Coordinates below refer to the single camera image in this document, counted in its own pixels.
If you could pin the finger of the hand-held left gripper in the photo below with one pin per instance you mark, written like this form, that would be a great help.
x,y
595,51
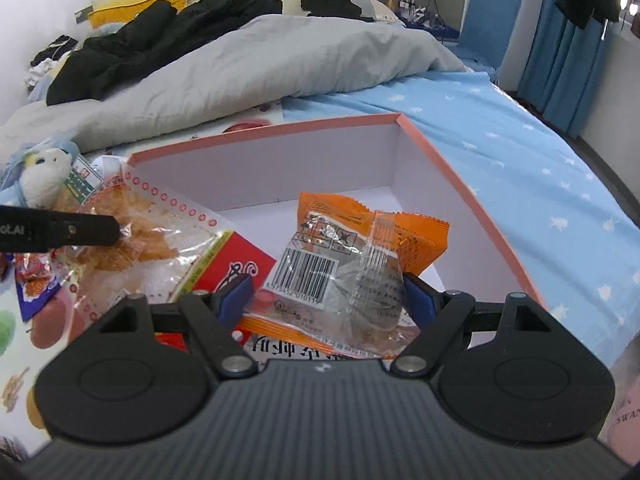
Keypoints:
x,y
85,230

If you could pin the black jacket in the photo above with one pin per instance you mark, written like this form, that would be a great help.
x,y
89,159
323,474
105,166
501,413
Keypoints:
x,y
150,45

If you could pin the clear red label snack packet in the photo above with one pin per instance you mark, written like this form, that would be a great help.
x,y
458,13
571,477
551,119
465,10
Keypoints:
x,y
165,240

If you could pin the blue bedside table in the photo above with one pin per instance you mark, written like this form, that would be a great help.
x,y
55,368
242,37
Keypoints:
x,y
435,30

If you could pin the row of small bottles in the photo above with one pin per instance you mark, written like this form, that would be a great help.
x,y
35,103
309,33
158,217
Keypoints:
x,y
407,5

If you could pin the white blue plush penguin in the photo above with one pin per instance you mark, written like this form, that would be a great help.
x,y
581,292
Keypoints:
x,y
45,175

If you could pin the black cloth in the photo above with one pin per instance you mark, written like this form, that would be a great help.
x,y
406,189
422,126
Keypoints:
x,y
330,2

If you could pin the green label snack packet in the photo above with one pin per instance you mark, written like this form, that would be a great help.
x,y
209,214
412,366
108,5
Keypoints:
x,y
80,180

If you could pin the small wall card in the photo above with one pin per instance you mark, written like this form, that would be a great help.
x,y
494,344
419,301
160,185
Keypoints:
x,y
83,13

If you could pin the orange snack packet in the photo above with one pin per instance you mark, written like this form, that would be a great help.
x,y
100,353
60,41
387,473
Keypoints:
x,y
340,260

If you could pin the beige pillow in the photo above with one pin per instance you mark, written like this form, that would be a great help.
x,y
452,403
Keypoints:
x,y
380,10

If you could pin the yellow pillow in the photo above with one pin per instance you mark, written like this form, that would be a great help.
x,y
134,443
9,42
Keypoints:
x,y
130,5

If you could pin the fruit print mat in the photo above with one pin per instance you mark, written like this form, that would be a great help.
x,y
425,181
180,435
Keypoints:
x,y
20,360

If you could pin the pale printed bag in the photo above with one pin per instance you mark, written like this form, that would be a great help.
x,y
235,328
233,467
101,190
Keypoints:
x,y
625,400

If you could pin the grey blanket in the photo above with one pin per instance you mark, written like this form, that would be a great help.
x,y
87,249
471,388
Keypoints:
x,y
250,70

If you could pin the blue curtain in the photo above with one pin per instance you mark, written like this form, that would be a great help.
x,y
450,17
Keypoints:
x,y
560,70

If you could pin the pile of clothes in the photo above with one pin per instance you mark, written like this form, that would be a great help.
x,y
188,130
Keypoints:
x,y
50,50

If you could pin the blue chair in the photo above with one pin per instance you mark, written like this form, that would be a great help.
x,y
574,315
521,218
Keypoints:
x,y
487,20

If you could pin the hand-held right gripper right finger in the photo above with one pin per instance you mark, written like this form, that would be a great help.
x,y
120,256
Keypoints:
x,y
417,297

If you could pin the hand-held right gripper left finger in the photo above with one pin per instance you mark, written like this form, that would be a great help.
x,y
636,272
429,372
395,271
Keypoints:
x,y
235,300

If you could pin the pink cardboard box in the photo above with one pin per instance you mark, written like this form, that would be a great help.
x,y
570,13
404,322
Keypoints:
x,y
350,160

